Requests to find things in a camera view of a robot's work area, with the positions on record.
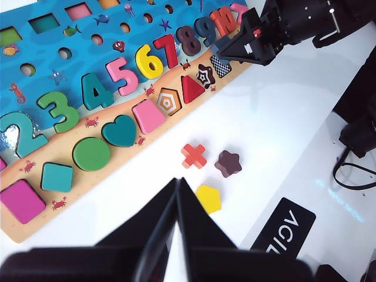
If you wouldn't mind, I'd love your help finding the dark purple number eight piece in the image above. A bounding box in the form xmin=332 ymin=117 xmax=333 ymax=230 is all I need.
xmin=178 ymin=25 xmax=202 ymax=56

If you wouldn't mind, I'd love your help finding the green number three piece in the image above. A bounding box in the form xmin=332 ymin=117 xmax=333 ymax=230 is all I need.
xmin=36 ymin=90 xmax=80 ymax=133

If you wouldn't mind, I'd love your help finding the red number seven piece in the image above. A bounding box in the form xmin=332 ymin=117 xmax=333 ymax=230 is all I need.
xmin=153 ymin=33 xmax=179 ymax=70

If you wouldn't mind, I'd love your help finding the teal number four piece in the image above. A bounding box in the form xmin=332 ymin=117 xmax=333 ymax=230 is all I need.
xmin=80 ymin=72 xmax=115 ymax=111

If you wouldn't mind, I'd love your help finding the pink number five piece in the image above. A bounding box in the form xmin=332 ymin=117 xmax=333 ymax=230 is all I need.
xmin=105 ymin=56 xmax=139 ymax=96

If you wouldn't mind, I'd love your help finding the colourful wooden puzzle board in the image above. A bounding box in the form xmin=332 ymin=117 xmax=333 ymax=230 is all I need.
xmin=0 ymin=0 xmax=256 ymax=244

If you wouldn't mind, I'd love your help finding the orange number ten piece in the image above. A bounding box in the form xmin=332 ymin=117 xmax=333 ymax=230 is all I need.
xmin=210 ymin=6 xmax=240 ymax=36

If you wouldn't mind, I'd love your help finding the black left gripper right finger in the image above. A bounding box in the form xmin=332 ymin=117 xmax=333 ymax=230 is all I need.
xmin=177 ymin=176 xmax=239 ymax=282

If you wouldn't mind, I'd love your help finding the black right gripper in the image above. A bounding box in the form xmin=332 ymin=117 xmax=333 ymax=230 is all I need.
xmin=219 ymin=0 xmax=353 ymax=66

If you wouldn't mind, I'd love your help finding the orange cross block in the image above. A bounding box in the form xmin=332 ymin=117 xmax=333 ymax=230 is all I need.
xmin=180 ymin=143 xmax=208 ymax=170

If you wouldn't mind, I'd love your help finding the dark blue square block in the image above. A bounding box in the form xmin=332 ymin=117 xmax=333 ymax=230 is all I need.
xmin=211 ymin=34 xmax=233 ymax=71

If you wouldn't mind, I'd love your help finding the black AgileX label plate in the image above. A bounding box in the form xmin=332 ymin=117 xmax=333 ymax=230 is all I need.
xmin=251 ymin=197 xmax=317 ymax=256

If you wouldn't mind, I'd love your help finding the dark purple star block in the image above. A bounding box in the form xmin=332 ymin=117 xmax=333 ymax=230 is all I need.
xmin=214 ymin=149 xmax=243 ymax=179

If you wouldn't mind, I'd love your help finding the green circle block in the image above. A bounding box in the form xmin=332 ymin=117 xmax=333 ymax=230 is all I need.
xmin=72 ymin=137 xmax=112 ymax=172

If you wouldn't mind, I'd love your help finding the yellow pentagon block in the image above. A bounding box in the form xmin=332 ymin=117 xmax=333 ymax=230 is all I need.
xmin=194 ymin=184 xmax=223 ymax=215

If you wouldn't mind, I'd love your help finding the red triangle block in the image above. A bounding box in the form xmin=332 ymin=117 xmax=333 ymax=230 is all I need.
xmin=180 ymin=75 xmax=207 ymax=104

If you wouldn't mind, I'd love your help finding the dark blue number nine piece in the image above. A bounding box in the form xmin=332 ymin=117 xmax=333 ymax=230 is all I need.
xmin=195 ymin=16 xmax=220 ymax=47

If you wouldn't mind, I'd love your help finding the teal number two piece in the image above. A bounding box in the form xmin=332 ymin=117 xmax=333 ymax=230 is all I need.
xmin=0 ymin=111 xmax=49 ymax=159

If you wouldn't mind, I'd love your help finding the teal heart block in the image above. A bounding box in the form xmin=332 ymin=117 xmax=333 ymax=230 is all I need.
xmin=101 ymin=114 xmax=137 ymax=147

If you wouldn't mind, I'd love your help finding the pink sign piece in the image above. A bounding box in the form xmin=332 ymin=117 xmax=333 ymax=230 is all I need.
xmin=230 ymin=2 xmax=250 ymax=24

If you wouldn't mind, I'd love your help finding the yellow number six piece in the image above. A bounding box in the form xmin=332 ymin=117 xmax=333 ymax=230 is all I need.
xmin=135 ymin=43 xmax=165 ymax=80

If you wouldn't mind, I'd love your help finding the thin black cable loop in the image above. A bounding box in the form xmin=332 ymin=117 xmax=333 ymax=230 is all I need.
xmin=333 ymin=145 xmax=376 ymax=192

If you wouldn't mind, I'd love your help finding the magenta rectangle block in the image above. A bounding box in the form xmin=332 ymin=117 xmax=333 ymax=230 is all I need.
xmin=0 ymin=179 xmax=47 ymax=226

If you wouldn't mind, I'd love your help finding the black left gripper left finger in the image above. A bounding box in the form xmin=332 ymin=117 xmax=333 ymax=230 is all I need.
xmin=95 ymin=177 xmax=179 ymax=282

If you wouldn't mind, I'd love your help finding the pink trapezoid block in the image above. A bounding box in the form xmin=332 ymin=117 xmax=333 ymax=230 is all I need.
xmin=132 ymin=99 xmax=167 ymax=135

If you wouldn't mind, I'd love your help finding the teal square block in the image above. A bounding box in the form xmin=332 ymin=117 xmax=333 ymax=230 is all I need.
xmin=41 ymin=162 xmax=73 ymax=193

